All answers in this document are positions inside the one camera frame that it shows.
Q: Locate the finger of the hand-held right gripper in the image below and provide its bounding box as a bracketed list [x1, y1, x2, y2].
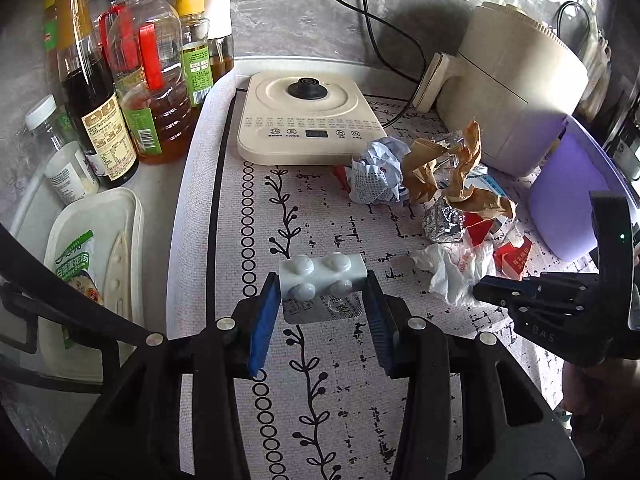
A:
[537, 271, 603, 293]
[472, 279, 591, 318]

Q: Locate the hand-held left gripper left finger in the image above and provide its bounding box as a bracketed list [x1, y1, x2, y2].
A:
[56, 272, 281, 480]

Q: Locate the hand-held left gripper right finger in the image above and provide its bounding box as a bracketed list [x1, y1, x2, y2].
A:
[362, 270, 586, 480]

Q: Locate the white plastic bag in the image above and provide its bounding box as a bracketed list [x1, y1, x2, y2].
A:
[412, 242, 496, 307]

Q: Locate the white pill blister pack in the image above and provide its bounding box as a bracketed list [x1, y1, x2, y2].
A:
[278, 251, 368, 323]

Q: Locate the purple plastic basin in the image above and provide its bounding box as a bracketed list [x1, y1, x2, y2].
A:
[527, 115, 626, 263]

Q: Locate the white printed paper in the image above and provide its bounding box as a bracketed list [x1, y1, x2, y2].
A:
[347, 136, 412, 205]

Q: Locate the red white torn packet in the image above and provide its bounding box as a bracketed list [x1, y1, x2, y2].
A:
[492, 235, 533, 281]
[462, 212, 506, 247]

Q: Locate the crumpled foil ball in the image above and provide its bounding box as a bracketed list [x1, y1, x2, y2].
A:
[422, 197, 468, 245]

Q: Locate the blue white flat packet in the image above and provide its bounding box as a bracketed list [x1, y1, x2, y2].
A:
[467, 165, 511, 201]

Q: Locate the printed table mat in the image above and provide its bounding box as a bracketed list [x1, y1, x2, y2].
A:
[165, 57, 601, 480]

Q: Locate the white plastic tray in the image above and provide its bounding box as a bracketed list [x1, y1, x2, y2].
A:
[39, 187, 146, 381]

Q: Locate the crumpled foil wrapper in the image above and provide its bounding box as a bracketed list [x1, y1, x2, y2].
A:
[437, 130, 466, 157]

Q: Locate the green white soup packet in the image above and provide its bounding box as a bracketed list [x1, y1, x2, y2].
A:
[52, 230, 103, 351]

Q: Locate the cream air fryer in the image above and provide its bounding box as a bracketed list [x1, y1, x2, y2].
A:
[412, 2, 590, 177]

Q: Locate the cream induction cooker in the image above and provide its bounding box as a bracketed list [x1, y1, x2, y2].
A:
[236, 71, 390, 166]

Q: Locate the hanging white cloth bag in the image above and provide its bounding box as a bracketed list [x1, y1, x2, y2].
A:
[580, 25, 613, 121]

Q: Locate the white-cap clear jar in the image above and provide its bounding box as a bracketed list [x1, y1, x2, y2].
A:
[25, 95, 101, 206]

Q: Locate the yellow-cap green-label bottle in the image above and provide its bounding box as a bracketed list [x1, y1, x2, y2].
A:
[174, 0, 214, 108]

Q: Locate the dark soy sauce bottle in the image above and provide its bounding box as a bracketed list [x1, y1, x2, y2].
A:
[55, 0, 140, 184]

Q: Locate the green-label dark bottle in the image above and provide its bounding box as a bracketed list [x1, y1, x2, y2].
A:
[42, 0, 63, 96]

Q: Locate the hanging black cable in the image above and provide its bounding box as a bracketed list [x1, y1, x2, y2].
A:
[555, 0, 596, 31]

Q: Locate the black cooker power cable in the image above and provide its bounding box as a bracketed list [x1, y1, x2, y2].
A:
[361, 0, 406, 128]

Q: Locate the black air fryer cable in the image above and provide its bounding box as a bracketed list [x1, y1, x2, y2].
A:
[309, 0, 426, 83]

